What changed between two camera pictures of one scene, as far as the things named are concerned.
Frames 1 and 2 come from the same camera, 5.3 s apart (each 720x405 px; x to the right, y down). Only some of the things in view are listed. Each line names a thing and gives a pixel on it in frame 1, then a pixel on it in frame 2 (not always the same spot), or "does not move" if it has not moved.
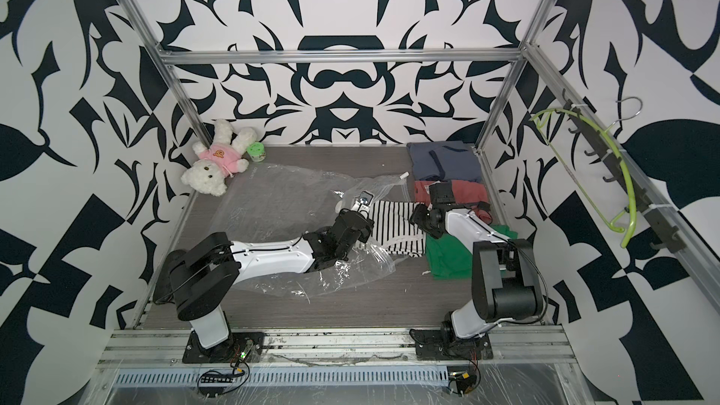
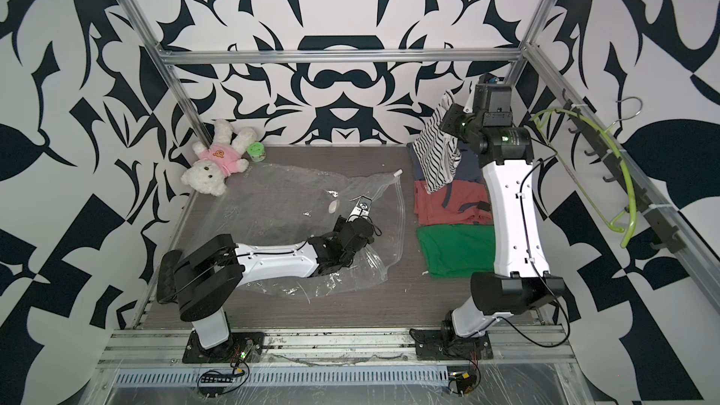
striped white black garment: x=393 y=230 → x=437 y=152
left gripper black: x=367 y=228 does not move
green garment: x=445 y=259 does not move
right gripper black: x=416 y=217 → x=450 y=125
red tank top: x=469 y=193 does not move
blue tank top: x=444 y=160 does not move
